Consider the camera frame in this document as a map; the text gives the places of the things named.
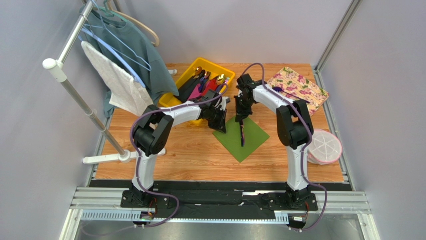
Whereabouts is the green paper napkin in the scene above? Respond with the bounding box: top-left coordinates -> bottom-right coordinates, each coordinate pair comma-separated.
213,117 -> 270,163

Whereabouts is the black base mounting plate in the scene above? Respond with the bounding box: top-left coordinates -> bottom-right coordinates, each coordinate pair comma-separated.
131,181 -> 319,220

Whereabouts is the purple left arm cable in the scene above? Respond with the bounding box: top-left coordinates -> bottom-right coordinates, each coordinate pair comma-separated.
129,83 -> 231,229

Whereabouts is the dark purple spoon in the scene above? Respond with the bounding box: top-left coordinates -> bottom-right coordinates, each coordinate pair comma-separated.
272,86 -> 300,100

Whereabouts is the pink rolled napkin in bin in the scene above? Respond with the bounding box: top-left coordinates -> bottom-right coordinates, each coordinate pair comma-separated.
187,83 -> 201,101

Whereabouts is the floral patterned tray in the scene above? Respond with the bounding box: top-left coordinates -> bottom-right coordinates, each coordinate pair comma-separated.
267,67 -> 330,116

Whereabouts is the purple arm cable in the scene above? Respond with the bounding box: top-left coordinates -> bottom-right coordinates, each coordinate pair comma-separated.
129,83 -> 231,229
240,62 -> 329,233

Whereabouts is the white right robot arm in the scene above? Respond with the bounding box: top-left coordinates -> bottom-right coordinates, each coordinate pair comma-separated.
235,74 -> 314,209

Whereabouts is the iridescent rainbow table knife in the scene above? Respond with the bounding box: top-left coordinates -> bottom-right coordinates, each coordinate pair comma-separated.
239,120 -> 245,148

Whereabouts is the yellow plastic cutlery bin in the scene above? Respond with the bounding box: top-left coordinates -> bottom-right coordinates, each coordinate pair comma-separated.
159,57 -> 236,108

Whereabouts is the black rolled napkin in bin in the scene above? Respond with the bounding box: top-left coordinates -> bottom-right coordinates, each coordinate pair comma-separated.
174,76 -> 204,103

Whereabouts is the white mesh food cover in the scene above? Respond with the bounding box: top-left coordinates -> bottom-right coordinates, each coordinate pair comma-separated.
307,129 -> 343,166

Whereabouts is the grey-green t-shirt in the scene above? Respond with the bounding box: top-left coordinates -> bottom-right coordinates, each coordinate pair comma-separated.
81,8 -> 179,118

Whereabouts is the aluminium frame rail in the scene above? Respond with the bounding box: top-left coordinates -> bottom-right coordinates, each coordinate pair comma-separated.
60,187 -> 380,240

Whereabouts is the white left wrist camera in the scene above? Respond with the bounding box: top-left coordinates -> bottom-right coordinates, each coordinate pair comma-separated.
218,97 -> 231,111

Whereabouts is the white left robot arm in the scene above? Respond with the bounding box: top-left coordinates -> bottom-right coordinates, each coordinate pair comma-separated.
121,95 -> 231,208

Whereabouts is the red rolled napkin in bin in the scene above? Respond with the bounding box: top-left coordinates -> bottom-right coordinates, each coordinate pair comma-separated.
201,79 -> 219,96

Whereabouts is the blue wire hanger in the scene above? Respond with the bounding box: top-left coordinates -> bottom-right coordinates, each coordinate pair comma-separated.
79,10 -> 152,88

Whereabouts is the white towel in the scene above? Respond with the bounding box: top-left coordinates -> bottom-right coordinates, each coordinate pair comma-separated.
81,41 -> 154,117

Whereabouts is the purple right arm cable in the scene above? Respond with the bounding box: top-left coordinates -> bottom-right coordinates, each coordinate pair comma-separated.
240,62 -> 329,233

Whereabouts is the wooden clothes hanger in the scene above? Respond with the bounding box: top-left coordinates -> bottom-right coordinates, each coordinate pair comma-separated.
103,0 -> 160,48

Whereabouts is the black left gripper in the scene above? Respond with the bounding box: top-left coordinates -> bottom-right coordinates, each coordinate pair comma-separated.
206,107 -> 228,134

